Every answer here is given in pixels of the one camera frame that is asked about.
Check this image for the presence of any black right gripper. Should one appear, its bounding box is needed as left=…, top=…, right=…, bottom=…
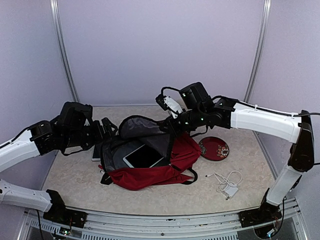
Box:
left=159, top=106, right=207, bottom=138

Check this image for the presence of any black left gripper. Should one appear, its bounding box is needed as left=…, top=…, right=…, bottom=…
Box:
left=62, top=117, right=118, bottom=151

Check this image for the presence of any red student backpack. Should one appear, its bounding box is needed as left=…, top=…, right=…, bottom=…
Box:
left=100, top=115, right=201, bottom=191

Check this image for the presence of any white tablet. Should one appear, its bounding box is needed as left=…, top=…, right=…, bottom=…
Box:
left=122, top=144, right=164, bottom=168
left=91, top=145, right=101, bottom=162

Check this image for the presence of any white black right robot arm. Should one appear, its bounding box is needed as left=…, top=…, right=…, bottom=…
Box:
left=156, top=82, right=315, bottom=222

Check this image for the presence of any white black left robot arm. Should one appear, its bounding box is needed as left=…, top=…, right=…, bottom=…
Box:
left=0, top=101, right=118, bottom=223

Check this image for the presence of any red floral plate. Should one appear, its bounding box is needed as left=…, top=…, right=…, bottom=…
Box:
left=198, top=136, right=230, bottom=162

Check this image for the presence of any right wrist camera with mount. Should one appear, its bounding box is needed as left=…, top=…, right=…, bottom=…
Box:
left=155, top=94, right=183, bottom=119

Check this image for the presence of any black camera cable loop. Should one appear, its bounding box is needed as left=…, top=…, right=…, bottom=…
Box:
left=160, top=86, right=182, bottom=97

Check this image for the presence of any white charger with cable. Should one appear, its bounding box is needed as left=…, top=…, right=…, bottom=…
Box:
left=205, top=170, right=243, bottom=201

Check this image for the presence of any aluminium front rail frame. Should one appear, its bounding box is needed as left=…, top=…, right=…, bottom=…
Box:
left=17, top=199, right=308, bottom=240

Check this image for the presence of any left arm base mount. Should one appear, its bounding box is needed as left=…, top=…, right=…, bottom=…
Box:
left=43, top=189, right=87, bottom=229

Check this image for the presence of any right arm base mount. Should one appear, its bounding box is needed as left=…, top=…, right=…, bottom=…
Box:
left=238, top=194, right=283, bottom=228

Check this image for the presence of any left aluminium corner post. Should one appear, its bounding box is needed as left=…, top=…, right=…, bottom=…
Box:
left=50, top=0, right=80, bottom=103

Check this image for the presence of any aluminium corner post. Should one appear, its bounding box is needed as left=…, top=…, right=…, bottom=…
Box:
left=244, top=0, right=272, bottom=102
left=50, top=0, right=80, bottom=103

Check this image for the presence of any right aluminium corner post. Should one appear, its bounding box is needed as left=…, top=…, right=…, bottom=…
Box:
left=244, top=0, right=272, bottom=102

